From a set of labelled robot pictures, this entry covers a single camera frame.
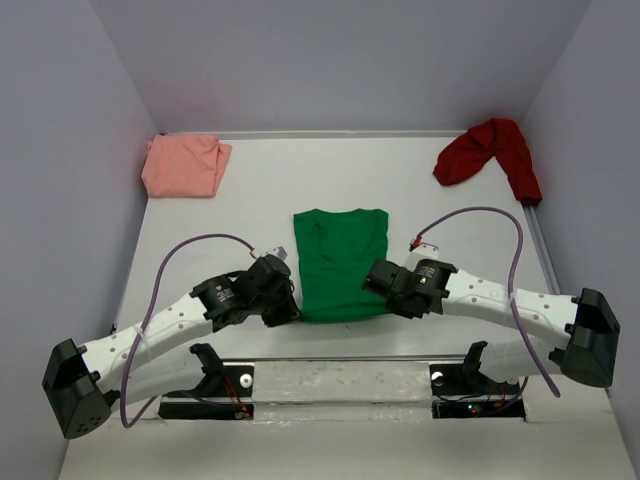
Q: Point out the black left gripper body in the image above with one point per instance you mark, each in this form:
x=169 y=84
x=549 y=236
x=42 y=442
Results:
x=275 y=309

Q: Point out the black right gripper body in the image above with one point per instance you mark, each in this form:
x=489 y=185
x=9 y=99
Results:
x=398 y=307

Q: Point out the green t-shirt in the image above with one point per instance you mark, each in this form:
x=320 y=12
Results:
x=335 y=253

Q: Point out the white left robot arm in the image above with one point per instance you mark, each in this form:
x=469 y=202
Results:
x=83 y=383

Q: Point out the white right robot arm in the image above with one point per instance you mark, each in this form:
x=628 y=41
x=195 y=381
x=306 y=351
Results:
x=575 y=335

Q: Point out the folded pink t-shirt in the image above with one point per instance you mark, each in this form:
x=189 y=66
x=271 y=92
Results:
x=185 y=166

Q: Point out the red t-shirt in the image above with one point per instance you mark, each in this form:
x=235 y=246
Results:
x=497 y=138

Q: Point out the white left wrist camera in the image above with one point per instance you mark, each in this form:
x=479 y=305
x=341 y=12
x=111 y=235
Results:
x=278 y=252

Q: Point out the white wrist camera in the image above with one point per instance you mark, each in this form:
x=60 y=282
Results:
x=278 y=252
x=424 y=251

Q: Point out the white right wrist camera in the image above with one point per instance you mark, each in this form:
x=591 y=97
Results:
x=424 y=251

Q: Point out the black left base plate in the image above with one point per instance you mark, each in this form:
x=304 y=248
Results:
x=231 y=399

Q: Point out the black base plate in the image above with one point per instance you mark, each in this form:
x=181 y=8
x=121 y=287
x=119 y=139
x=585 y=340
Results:
x=231 y=399
x=458 y=395

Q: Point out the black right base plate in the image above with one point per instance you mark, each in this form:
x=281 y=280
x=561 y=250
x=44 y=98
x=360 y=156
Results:
x=458 y=395

